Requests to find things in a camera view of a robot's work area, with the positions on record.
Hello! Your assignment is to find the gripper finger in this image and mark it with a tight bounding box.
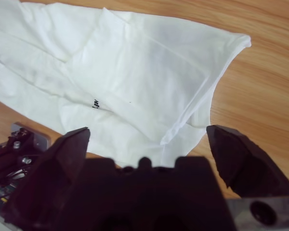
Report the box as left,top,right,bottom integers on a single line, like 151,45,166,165
4,127,91,227
206,124,289,199

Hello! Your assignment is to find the white t-shirt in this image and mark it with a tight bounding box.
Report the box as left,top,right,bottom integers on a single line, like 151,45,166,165
0,0,252,168

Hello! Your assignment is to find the black corner bracket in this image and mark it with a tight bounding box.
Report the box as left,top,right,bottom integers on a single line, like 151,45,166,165
7,128,38,154

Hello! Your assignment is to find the dark camera post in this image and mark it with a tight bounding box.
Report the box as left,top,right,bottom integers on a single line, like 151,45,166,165
0,148,43,185

